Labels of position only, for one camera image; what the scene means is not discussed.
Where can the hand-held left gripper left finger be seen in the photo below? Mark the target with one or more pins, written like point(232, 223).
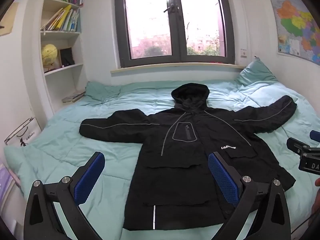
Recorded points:
point(90, 177)

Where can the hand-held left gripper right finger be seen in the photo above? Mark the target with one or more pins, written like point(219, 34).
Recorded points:
point(222, 177)

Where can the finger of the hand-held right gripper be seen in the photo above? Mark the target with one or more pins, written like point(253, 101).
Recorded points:
point(314, 135)
point(296, 146)

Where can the black hooded jacket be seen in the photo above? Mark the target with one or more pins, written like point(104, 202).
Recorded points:
point(175, 155)

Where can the person's right hand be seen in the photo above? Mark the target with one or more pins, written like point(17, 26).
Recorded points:
point(318, 182)

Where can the teal duvet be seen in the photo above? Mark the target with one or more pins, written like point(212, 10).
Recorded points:
point(75, 145)

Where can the white paper bag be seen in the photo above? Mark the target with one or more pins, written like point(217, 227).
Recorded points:
point(22, 132)

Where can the small stack of flat books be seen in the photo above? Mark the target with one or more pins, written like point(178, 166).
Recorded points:
point(73, 97)

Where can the teal pillow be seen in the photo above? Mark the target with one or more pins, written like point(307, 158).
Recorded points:
point(257, 72)

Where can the purple box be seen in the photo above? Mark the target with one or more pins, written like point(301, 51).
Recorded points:
point(5, 182)

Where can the wooden window sill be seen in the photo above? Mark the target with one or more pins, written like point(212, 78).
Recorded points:
point(175, 68)

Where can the white bookshelf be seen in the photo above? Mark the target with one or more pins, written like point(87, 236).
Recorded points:
point(75, 52)

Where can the yellow globe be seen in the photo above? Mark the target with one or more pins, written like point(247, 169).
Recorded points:
point(49, 55)

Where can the row of thin picture books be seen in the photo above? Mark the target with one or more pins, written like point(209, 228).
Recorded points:
point(65, 20)

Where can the grey framed window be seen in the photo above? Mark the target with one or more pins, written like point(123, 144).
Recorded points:
point(172, 17)

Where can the cork board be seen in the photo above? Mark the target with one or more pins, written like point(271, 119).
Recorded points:
point(8, 20)

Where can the white wall switch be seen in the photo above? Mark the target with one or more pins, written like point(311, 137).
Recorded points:
point(243, 53)

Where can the colourful wall map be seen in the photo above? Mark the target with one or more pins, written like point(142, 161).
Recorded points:
point(297, 22)

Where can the black picture frame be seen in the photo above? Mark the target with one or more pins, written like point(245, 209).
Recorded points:
point(67, 57)

